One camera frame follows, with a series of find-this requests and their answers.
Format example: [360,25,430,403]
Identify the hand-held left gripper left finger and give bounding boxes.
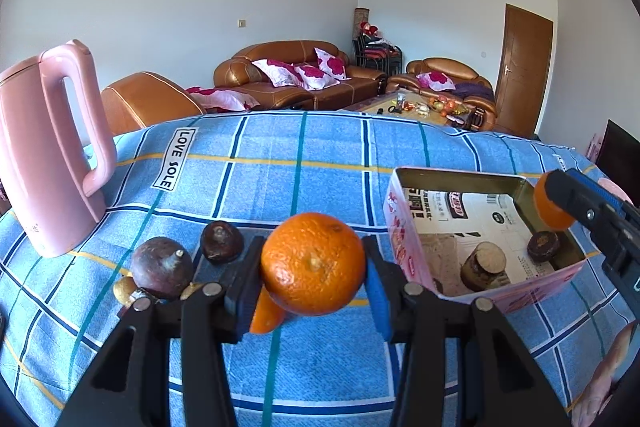
[55,236,268,427]

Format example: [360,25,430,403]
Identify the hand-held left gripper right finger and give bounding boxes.
[361,234,573,427]

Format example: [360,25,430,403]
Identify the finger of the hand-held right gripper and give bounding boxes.
[544,171,640,259]
[567,168,633,210]

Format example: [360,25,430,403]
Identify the orange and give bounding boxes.
[260,213,367,317]
[249,289,287,335]
[533,174,576,233]

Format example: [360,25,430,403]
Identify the dark water chestnut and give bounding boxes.
[200,221,245,265]
[527,231,561,264]

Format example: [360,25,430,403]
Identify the pink tin box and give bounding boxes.
[382,167,591,303]

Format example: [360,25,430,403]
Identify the purple passion fruit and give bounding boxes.
[131,237,194,300]

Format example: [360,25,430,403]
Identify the person's right forearm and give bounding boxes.
[570,322,640,427]

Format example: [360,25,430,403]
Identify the black television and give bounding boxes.
[597,119,640,192]

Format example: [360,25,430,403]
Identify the printed paper liner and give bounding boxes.
[407,189,583,295]

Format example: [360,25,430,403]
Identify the brown wooden door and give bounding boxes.
[495,3,555,138]

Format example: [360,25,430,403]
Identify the purple blanket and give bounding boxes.
[452,82,493,100]

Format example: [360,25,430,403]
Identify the blue plaid bed sheet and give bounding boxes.
[0,111,640,427]

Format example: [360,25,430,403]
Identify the fruit pile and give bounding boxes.
[425,97,468,115]

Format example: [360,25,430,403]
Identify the brown leather armchair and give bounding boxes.
[386,57,498,131]

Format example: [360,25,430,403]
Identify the floral pillow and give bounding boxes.
[314,48,349,80]
[251,59,303,88]
[416,72,456,91]
[185,87,261,112]
[292,63,337,92]

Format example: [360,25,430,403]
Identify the wooden coffee table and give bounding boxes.
[342,91,476,128]

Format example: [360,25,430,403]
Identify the brown leather footstool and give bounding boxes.
[101,72,207,136]

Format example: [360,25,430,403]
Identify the stacked black chairs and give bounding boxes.
[352,34,403,75]

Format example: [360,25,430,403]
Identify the brown leather sofa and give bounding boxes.
[214,40,386,111]

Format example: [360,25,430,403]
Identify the pink electric kettle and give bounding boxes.
[0,39,118,259]

